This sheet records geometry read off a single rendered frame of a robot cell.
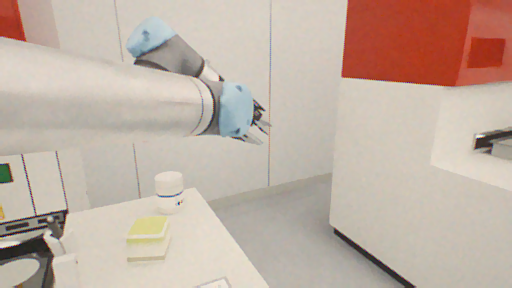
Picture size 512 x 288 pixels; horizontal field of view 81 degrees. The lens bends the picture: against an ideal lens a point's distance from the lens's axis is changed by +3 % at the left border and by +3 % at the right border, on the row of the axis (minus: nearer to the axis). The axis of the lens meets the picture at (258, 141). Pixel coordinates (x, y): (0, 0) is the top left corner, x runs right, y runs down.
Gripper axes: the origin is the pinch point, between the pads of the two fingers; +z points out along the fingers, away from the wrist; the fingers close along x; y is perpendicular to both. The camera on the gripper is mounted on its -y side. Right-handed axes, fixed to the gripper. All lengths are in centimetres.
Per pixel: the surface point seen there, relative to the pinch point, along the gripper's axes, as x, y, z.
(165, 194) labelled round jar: -25.4, -13.6, -4.2
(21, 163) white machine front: -37, -32, -30
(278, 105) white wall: 62, -151, 131
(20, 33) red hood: -11, -29, -45
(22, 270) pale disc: -55, -21, -20
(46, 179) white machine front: -38, -31, -24
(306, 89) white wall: 92, -146, 146
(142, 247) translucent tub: -32.8, 2.5, -12.0
